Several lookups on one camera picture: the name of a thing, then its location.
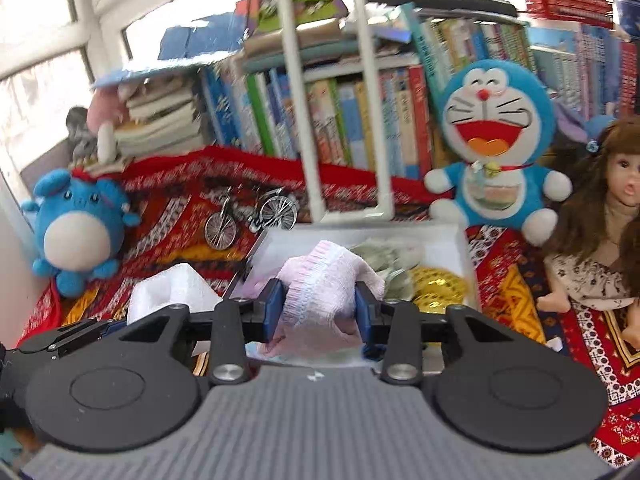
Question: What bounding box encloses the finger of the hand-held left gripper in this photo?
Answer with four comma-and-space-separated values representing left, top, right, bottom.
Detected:
50, 317, 132, 361

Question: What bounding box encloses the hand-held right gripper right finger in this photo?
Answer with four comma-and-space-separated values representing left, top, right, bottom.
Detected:
354, 280, 518, 385

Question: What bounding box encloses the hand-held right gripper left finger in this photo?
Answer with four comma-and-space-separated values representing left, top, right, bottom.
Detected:
120, 279, 286, 385

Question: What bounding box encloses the pink knitted sock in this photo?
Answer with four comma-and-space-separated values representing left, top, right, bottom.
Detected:
262, 240, 386, 356

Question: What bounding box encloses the white cardboard box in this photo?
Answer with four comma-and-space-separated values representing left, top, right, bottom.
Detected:
227, 222, 483, 376

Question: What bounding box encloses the gold mesh pouch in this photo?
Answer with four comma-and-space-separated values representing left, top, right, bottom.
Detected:
410, 266, 468, 316

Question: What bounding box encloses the white foam piece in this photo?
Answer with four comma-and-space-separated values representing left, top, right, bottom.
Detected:
126, 262, 223, 326

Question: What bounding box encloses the miniature metal bicycle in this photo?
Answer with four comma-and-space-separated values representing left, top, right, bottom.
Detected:
204, 186, 299, 251

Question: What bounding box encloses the round blue plush toy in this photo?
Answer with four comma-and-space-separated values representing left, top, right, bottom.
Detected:
20, 167, 143, 298

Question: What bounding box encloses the red patterned cloth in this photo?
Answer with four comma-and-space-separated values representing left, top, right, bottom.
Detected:
17, 145, 640, 468

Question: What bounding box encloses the blue cat plush toy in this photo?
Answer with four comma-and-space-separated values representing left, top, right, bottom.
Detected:
424, 58, 573, 247

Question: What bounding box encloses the row of upright books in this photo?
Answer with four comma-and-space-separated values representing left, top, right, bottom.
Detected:
200, 5, 536, 181

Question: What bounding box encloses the grey plush toy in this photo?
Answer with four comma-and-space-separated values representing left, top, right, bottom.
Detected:
65, 106, 98, 166

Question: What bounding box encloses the stack of worn books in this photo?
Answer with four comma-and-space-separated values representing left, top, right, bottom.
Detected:
112, 77, 211, 161

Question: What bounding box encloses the pink plush toy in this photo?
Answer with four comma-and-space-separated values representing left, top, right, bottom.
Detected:
87, 85, 131, 161

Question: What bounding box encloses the long-haired doll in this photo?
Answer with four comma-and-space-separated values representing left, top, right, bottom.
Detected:
535, 117, 640, 361

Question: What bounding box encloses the pile of lying books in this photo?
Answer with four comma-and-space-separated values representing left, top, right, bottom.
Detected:
235, 20, 421, 76

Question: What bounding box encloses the flat blue book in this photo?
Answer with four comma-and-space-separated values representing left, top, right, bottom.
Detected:
92, 52, 246, 91

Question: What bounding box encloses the blue cardboard box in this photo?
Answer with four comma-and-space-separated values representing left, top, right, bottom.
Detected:
157, 20, 246, 61

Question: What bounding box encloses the purple plush toy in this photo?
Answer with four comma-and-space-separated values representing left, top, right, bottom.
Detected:
552, 102, 618, 153

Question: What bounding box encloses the row of blue-spined books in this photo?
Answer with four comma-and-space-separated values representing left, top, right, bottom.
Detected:
530, 25, 640, 121

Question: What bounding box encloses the white metal stand frame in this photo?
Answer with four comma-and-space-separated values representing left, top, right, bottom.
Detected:
270, 0, 396, 226

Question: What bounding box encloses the white window frame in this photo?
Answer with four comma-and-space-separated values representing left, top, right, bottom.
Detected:
0, 0, 251, 221

